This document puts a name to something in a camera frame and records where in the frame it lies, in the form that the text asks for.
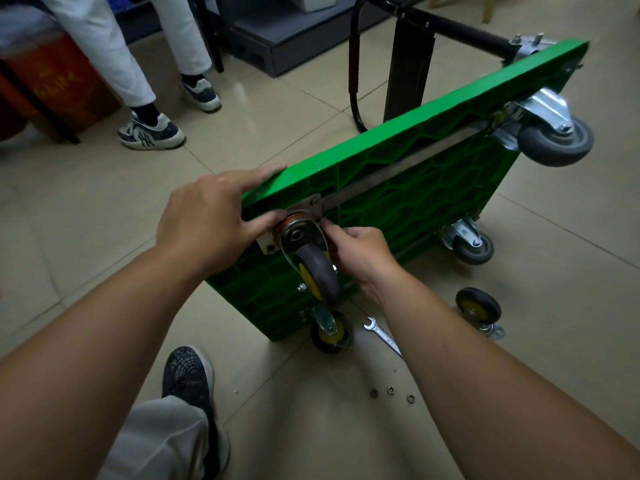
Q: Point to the person's right hand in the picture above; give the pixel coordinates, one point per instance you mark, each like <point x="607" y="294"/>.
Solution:
<point x="367" y="254"/>

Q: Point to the person's left hand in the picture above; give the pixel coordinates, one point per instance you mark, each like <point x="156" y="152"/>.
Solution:
<point x="210" y="224"/>

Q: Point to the silver wrench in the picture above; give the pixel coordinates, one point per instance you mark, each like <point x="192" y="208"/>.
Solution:
<point x="382" y="335"/>

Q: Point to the green platform trolley deck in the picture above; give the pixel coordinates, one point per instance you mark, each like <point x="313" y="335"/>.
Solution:
<point x="425" y="184"/>

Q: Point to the person's left forearm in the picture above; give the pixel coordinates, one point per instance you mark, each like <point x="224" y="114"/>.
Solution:
<point x="75" y="364"/>

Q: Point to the person's right forearm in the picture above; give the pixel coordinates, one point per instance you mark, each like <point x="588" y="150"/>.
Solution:
<point x="500" y="394"/>

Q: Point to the person's dark shoe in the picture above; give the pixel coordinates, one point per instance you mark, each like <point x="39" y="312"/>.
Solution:
<point x="187" y="374"/>

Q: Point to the person's light trousers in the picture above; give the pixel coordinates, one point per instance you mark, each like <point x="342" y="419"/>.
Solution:
<point x="155" y="439"/>

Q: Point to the bystander in white trousers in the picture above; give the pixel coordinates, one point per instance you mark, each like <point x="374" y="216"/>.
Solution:
<point x="210" y="34"/>

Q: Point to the blue plastic crate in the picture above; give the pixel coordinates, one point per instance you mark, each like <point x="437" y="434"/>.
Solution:
<point x="125" y="2"/>

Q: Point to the white box on shelf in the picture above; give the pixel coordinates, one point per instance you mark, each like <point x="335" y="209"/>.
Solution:
<point x="312" y="2"/>

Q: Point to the wooden stool legs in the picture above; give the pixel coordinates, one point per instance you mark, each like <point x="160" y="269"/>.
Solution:
<point x="487" y="9"/>

